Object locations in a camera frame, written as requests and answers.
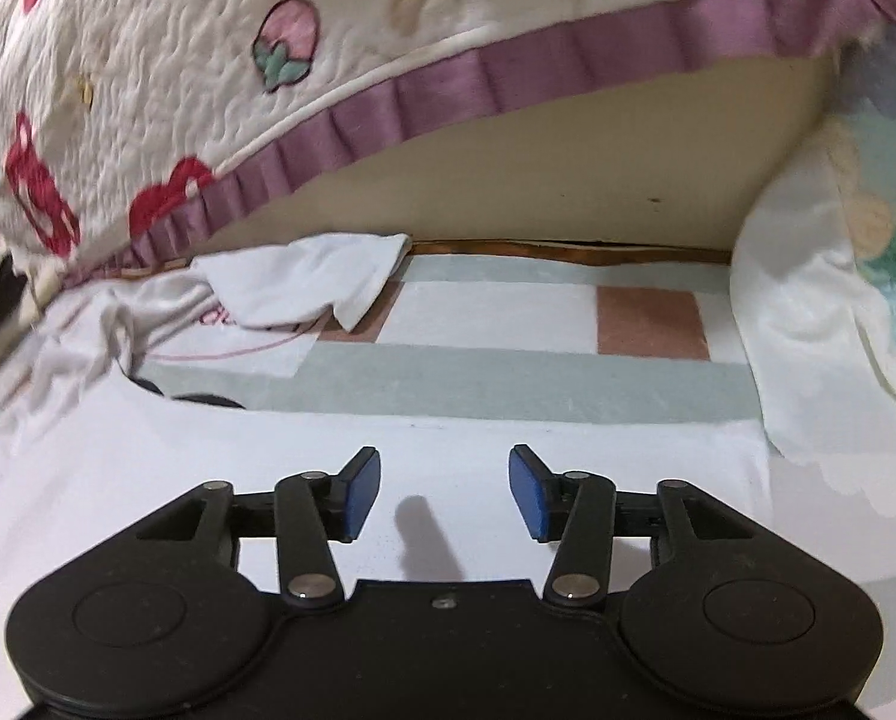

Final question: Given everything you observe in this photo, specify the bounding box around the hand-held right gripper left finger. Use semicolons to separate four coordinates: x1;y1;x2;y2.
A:
137;446;383;608

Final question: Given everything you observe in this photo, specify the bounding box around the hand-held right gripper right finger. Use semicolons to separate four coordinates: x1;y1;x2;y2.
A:
508;445;756;608

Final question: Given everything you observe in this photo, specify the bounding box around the beige bed base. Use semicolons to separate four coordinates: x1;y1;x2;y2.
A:
208;45;846;256

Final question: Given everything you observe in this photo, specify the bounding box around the white sweatshirt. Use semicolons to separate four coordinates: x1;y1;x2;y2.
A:
0;232;775;698

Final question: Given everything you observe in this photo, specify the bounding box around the cream bear print quilt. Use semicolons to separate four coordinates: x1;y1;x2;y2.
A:
0;0;896;293

